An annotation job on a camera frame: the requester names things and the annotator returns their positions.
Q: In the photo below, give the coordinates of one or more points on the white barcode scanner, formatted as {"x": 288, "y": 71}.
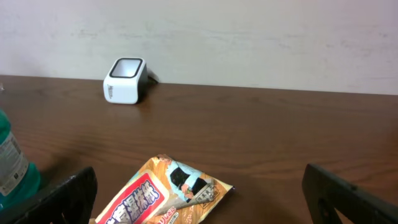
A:
{"x": 126, "y": 82}

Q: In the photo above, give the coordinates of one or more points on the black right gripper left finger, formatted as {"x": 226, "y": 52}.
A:
{"x": 69, "y": 201}

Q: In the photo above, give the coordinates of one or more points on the blue liquid bottle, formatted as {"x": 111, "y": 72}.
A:
{"x": 20, "y": 178}

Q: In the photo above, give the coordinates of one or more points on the orange snack bag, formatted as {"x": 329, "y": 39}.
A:
{"x": 165, "y": 191}

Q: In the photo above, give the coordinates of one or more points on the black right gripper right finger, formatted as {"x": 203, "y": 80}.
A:
{"x": 326, "y": 195}

